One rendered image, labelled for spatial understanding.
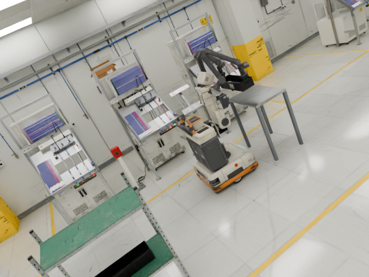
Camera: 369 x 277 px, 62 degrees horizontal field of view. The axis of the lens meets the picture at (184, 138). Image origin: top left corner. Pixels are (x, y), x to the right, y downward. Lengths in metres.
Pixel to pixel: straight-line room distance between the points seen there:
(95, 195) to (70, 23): 3.26
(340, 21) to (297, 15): 1.67
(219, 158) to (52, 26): 4.10
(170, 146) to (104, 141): 1.85
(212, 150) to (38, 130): 2.57
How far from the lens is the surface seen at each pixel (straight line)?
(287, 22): 8.75
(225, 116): 3.83
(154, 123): 4.80
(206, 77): 3.68
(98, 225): 2.63
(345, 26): 7.65
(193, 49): 5.43
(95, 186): 5.02
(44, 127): 4.89
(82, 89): 6.40
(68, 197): 5.02
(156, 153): 5.14
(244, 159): 3.87
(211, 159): 3.69
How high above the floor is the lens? 2.12
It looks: 21 degrees down
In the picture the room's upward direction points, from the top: 26 degrees counter-clockwise
